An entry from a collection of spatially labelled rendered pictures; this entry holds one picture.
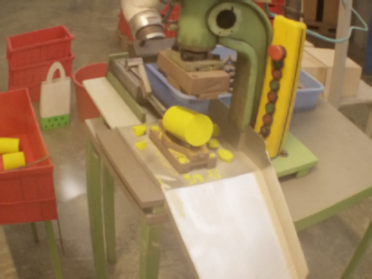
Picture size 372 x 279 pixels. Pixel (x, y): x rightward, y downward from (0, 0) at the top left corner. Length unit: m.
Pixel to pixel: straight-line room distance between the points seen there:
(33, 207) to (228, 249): 0.69
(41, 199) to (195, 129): 0.60
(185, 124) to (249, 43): 0.24
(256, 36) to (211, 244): 0.49
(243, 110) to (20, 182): 0.69
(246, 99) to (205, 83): 0.17
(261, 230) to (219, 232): 0.11
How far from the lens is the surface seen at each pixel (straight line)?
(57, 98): 3.25
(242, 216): 1.14
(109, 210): 2.05
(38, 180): 1.46
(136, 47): 1.27
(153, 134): 1.25
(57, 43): 3.60
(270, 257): 1.14
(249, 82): 1.20
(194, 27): 1.06
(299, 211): 1.19
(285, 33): 1.17
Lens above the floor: 1.64
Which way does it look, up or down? 29 degrees down
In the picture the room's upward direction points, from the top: 8 degrees clockwise
